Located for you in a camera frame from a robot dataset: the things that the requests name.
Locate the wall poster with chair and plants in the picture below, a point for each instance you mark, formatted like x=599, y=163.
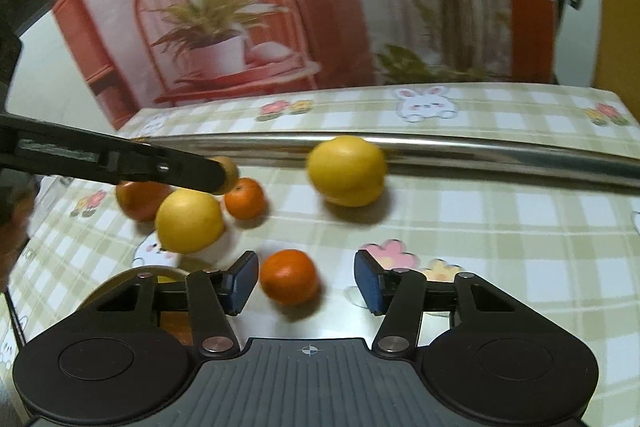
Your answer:
x=325, y=7

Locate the red apple with yellow patch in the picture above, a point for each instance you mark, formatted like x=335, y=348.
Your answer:
x=137, y=204

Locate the checked tablecloth with bunny print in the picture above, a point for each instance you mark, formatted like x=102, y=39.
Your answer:
x=500, y=232

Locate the brown wooden board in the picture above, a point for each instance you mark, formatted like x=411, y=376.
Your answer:
x=620, y=7

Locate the small tangerine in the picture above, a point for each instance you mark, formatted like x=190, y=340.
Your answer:
x=245, y=198
x=289, y=277

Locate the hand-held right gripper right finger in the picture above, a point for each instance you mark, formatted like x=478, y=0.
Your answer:
x=367, y=282

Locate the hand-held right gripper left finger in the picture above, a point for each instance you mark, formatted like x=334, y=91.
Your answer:
x=245, y=279

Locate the yellow-green plum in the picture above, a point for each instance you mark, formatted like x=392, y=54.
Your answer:
x=230, y=172

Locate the small yellow fruit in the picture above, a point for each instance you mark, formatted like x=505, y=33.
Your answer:
x=166, y=279

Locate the person's left hand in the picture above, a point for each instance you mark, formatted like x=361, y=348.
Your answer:
x=12, y=252

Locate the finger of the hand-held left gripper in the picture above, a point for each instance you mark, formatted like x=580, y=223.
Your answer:
x=125, y=162

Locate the yellow citrus fruit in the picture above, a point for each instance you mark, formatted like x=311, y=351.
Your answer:
x=189, y=219
x=347, y=169

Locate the metal sword with gold bands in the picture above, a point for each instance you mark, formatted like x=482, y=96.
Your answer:
x=475, y=154

